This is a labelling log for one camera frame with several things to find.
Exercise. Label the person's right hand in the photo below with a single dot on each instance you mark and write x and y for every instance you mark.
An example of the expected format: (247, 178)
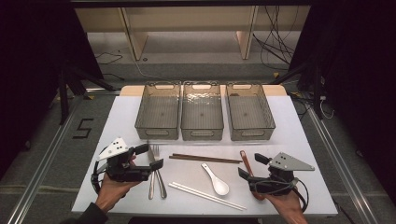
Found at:
(289, 205)

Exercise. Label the light wooden table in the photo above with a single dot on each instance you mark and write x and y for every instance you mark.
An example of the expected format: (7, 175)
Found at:
(130, 90)

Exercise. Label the person's left hand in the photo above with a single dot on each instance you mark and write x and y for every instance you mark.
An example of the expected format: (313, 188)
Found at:
(110, 193)

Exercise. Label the black tripod stand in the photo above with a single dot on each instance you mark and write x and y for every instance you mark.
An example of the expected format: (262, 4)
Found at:
(63, 102)

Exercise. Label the steel table knife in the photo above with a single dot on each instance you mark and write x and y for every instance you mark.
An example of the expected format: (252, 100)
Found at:
(162, 189)

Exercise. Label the smoky clear plastic bin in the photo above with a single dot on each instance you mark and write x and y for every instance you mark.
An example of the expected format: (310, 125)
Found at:
(249, 115)
(158, 115)
(202, 115)

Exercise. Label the light wooden shelf unit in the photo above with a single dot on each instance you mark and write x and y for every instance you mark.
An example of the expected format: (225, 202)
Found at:
(134, 37)

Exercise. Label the aluminium floor rail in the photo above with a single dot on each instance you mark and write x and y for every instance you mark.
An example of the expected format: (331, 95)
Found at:
(40, 177)
(342, 174)

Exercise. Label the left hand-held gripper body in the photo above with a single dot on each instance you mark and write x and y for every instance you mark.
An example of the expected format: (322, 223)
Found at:
(124, 172)

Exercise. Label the steel fork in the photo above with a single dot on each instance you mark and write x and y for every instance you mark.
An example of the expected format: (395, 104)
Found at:
(151, 189)

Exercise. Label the black metal stand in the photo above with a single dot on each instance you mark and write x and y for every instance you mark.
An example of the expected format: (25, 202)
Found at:
(317, 93)

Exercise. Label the brown wooden spoon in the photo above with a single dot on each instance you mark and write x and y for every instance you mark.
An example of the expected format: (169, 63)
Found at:
(246, 161)

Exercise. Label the white ceramic spoon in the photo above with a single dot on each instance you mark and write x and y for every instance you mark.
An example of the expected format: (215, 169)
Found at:
(221, 187)

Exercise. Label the black curtain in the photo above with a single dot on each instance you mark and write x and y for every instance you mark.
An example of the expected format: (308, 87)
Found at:
(31, 62)
(358, 62)

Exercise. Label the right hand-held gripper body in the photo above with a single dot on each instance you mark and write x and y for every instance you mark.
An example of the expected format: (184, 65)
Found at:
(274, 185)

